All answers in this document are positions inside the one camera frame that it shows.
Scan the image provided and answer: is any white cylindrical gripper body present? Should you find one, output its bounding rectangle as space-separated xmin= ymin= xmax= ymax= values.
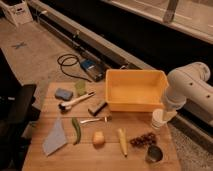
xmin=151 ymin=109 xmax=177 ymax=129

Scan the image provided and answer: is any black coiled cable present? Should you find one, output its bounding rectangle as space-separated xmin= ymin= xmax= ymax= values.
xmin=56 ymin=53 xmax=93 ymax=83

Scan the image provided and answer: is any black chair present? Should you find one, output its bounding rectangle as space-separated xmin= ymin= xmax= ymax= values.
xmin=0 ymin=48 xmax=40 ymax=171

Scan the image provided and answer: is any green bean pod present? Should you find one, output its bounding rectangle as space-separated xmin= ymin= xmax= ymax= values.
xmin=71 ymin=117 xmax=81 ymax=145

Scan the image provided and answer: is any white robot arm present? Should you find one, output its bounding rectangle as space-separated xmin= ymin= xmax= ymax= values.
xmin=151 ymin=62 xmax=213 ymax=129

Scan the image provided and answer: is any grey folded cloth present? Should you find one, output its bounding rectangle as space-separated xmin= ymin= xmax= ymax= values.
xmin=42 ymin=117 xmax=67 ymax=156

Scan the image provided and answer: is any white cardboard box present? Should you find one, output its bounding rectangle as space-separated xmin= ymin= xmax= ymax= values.
xmin=0 ymin=0 xmax=33 ymax=27

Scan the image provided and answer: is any blue and black power box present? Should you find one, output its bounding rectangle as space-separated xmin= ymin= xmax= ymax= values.
xmin=80 ymin=59 xmax=104 ymax=82

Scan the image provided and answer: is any dark purple grape bunch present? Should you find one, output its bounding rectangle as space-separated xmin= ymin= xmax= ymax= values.
xmin=130 ymin=132 xmax=157 ymax=148

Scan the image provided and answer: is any yellow plastic bin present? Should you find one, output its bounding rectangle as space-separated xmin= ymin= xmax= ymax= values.
xmin=105 ymin=69 xmax=168 ymax=112

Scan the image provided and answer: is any black rectangular block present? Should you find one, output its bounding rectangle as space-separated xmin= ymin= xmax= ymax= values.
xmin=88 ymin=101 xmax=107 ymax=116

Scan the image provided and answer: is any blue sponge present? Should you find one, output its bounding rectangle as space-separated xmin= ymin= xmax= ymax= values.
xmin=55 ymin=88 xmax=73 ymax=101

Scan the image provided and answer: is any yellow corn cob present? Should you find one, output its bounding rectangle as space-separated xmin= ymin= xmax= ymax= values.
xmin=117 ymin=128 xmax=128 ymax=157

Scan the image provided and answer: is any small metal cup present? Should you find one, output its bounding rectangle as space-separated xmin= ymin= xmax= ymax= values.
xmin=145 ymin=145 xmax=163 ymax=163

